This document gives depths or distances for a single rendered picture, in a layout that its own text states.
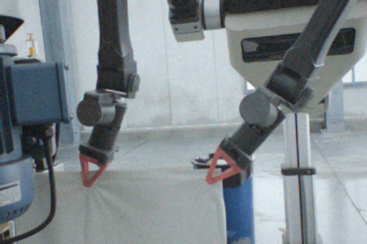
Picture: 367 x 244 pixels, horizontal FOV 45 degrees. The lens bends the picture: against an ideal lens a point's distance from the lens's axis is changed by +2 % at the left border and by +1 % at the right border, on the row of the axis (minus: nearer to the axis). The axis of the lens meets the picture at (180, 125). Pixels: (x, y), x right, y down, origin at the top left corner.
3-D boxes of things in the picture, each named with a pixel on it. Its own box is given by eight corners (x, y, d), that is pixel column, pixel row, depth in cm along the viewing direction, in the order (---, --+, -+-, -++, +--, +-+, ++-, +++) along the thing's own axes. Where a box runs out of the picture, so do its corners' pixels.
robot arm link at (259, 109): (317, 92, 84) (280, 70, 88) (308, 79, 74) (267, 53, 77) (279, 142, 86) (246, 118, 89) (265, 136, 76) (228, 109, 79)
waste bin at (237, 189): (261, 230, 351) (256, 150, 344) (260, 256, 301) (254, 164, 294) (201, 229, 361) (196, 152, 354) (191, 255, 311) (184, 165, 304)
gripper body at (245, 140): (219, 146, 83) (246, 117, 82) (223, 138, 93) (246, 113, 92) (246, 169, 83) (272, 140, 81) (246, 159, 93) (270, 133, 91)
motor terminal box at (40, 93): (75, 133, 72) (68, 62, 71) (75, 140, 62) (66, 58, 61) (21, 138, 70) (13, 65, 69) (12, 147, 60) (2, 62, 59)
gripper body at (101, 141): (76, 151, 92) (87, 119, 91) (92, 143, 102) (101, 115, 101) (105, 163, 91) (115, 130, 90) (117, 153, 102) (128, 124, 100)
